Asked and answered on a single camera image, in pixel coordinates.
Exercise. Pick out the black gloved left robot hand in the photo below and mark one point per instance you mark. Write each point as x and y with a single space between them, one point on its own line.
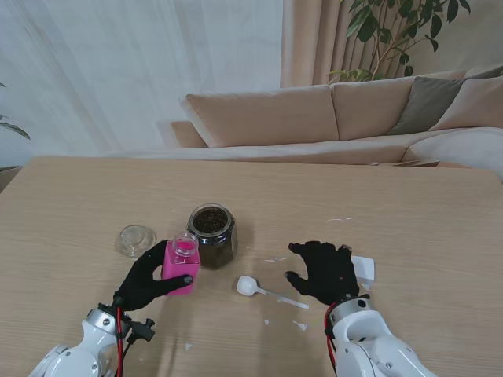
141 282

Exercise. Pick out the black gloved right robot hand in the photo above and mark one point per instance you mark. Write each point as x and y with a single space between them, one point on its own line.
326 271

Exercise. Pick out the white square jar cap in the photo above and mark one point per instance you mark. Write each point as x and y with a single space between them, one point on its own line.
365 269

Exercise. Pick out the pink coffee jar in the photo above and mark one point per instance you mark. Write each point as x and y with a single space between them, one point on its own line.
181 275

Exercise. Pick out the clear glass jar lid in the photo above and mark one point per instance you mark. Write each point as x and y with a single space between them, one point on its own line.
131 237

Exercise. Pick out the white plastic spoon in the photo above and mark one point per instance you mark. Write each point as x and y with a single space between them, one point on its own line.
247 284

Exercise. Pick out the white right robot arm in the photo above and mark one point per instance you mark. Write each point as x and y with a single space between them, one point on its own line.
365 341

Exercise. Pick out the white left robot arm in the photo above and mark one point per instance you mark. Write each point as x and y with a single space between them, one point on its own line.
78 345

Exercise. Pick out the glass jar of coffee beans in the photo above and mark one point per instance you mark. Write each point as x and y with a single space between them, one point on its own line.
214 239

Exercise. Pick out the beige sofa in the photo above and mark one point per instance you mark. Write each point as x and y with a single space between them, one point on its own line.
267 118

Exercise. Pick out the grey sofa cushion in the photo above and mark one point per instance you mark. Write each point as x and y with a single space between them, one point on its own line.
428 102

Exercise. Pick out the small green plant leaves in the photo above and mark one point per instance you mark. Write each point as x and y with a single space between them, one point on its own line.
15 129

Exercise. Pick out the white sheer curtain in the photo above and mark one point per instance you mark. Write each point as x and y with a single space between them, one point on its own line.
137 70

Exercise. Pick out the beige sofa cushion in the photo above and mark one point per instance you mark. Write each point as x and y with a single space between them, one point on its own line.
475 104

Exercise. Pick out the beige pleated curtain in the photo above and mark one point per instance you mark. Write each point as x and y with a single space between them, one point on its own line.
306 43

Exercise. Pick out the tall green leafy plant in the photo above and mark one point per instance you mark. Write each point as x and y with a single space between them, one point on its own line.
369 27

